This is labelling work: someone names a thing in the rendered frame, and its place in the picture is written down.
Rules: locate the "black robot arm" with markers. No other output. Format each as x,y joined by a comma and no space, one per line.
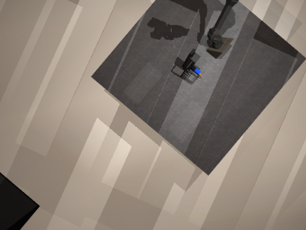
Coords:
214,33

